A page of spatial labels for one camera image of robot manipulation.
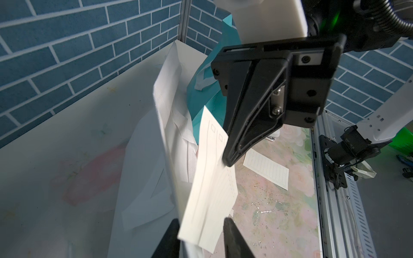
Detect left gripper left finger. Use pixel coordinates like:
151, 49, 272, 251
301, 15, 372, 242
151, 218, 181, 258

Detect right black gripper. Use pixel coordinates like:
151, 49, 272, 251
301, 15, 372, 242
211, 34, 346, 167

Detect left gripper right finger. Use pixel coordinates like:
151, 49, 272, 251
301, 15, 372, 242
223, 217, 254, 258

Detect teal paper bag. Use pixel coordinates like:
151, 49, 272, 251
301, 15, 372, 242
187, 15, 241, 144

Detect white paper bag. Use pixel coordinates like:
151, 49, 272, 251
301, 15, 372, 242
108, 40, 206, 258

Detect long white receipt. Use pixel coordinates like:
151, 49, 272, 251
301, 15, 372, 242
178, 107, 238, 253

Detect short white receipt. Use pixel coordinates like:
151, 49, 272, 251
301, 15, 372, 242
243, 149, 289, 190

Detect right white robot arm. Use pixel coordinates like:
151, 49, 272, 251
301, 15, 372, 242
211, 1, 413, 189

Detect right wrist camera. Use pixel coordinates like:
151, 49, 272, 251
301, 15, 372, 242
214, 0, 308, 44

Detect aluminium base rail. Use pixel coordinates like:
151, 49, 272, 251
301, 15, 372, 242
310, 111, 377, 258

